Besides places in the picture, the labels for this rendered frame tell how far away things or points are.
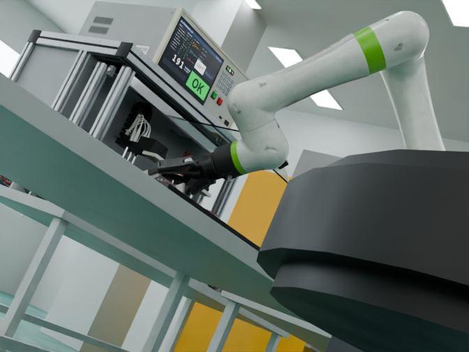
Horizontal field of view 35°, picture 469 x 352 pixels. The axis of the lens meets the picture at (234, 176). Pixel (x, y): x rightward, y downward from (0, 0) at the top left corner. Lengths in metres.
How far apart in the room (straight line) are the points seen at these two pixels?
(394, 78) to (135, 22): 0.82
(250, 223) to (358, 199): 5.90
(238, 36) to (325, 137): 2.21
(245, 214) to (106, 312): 1.38
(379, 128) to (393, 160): 7.98
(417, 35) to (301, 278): 1.63
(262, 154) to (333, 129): 6.60
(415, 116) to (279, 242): 1.71
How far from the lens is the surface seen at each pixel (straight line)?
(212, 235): 1.90
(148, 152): 2.12
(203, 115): 2.35
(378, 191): 0.27
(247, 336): 5.87
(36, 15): 9.76
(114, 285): 6.15
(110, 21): 2.43
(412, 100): 2.03
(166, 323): 3.38
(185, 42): 2.29
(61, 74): 2.24
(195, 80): 2.34
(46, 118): 1.46
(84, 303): 6.23
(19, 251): 10.21
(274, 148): 1.89
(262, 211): 6.15
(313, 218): 0.29
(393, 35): 1.90
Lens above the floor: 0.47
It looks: 12 degrees up
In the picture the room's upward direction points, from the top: 24 degrees clockwise
